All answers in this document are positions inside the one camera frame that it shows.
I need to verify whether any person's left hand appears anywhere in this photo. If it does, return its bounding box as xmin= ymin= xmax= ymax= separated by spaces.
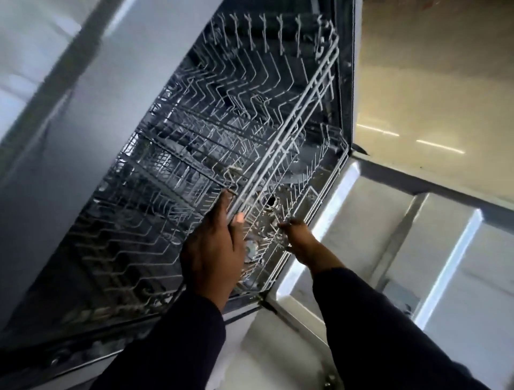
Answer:
xmin=179 ymin=189 xmax=246 ymax=312

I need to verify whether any silver dishwasher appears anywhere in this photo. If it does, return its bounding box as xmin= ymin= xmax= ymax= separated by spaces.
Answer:
xmin=0 ymin=0 xmax=514 ymax=390

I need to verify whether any person's right forearm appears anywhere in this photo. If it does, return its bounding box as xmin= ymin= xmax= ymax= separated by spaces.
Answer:
xmin=295 ymin=241 xmax=489 ymax=390

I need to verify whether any wire dishwasher rack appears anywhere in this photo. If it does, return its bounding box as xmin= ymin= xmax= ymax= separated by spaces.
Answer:
xmin=78 ymin=11 xmax=342 ymax=300
xmin=237 ymin=132 xmax=350 ymax=298

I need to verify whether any person's left forearm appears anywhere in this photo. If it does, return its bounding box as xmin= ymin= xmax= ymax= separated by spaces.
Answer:
xmin=90 ymin=289 xmax=228 ymax=390

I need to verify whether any person's right hand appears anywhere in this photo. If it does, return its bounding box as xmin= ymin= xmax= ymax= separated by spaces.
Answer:
xmin=277 ymin=219 xmax=322 ymax=268

